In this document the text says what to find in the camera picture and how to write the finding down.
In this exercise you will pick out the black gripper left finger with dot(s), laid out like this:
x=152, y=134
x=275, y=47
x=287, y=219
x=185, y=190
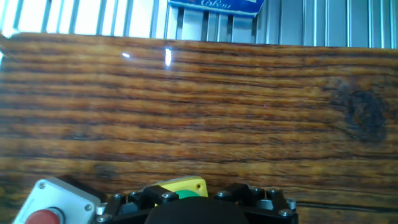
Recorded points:
x=124, y=208

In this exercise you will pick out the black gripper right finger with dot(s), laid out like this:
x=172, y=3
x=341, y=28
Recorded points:
x=270, y=211

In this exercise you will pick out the grey box large red button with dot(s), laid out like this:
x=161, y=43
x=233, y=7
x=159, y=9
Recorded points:
x=59, y=196

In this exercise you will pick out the yellow box green button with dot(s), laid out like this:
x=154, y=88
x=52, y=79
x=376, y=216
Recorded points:
x=189, y=183

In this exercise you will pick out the brown wooden board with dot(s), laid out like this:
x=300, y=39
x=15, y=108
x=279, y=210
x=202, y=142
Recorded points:
x=199, y=109

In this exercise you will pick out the gold and blue tissue box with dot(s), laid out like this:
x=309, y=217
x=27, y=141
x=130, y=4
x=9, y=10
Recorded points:
x=217, y=6

